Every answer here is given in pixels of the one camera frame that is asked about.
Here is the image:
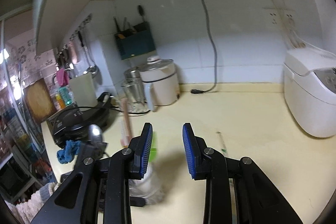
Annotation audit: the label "disposable chopsticks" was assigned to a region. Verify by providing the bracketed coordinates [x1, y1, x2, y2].
[216, 131, 228, 157]

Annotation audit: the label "wooden handled metal fork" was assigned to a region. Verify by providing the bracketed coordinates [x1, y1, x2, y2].
[121, 98, 133, 145]

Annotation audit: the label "green silicone brush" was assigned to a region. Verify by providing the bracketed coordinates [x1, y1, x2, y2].
[149, 131, 157, 162]

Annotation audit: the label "clear drinking glass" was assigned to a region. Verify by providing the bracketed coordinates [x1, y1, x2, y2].
[129, 163, 165, 205]

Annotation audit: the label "long metal spoon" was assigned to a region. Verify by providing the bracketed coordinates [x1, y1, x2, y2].
[88, 124, 109, 158]

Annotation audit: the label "white chopsticks pair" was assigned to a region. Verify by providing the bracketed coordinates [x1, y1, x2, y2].
[120, 120, 128, 148]

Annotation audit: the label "blue cloth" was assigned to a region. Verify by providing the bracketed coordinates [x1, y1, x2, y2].
[56, 140, 81, 164]

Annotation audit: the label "clear glass jar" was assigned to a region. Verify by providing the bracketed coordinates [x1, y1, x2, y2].
[121, 67, 148, 113]

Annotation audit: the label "beige electric kettle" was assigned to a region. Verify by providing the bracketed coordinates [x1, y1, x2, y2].
[138, 55, 181, 112]

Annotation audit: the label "white plastic pitcher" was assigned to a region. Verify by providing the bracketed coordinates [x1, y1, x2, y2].
[69, 73, 98, 107]

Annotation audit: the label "wooden cutting board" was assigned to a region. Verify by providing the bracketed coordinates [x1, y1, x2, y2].
[23, 78, 57, 124]

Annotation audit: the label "left white knit sleeve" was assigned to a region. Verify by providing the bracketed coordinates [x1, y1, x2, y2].
[5, 182, 60, 224]

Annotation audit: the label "dark green knife holder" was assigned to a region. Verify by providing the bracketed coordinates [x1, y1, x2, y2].
[114, 22, 155, 60]

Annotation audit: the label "white rice cooker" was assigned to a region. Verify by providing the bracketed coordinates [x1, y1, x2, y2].
[284, 48, 335, 138]

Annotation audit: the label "white wall socket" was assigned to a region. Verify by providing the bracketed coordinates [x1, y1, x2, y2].
[262, 8, 296, 30]

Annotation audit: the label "black power cable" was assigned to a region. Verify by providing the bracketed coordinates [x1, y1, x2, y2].
[190, 0, 235, 94]

